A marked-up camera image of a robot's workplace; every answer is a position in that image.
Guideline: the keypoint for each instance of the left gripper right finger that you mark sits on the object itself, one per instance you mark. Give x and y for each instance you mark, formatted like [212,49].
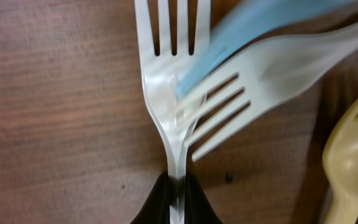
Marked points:
[197,207]

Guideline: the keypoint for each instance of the yellow plastic fork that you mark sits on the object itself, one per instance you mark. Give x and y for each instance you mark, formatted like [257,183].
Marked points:
[340,163]

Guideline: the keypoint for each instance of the light blue plastic fork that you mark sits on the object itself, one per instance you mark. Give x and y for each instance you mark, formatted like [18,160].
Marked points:
[246,22]

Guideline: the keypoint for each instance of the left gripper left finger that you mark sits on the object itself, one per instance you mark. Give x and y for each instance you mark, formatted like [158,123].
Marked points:
[156,209]

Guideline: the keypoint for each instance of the white fork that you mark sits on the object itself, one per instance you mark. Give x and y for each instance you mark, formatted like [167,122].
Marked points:
[160,73]

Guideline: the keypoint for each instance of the white fork angled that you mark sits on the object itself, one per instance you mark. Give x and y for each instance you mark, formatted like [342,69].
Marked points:
[268,73]

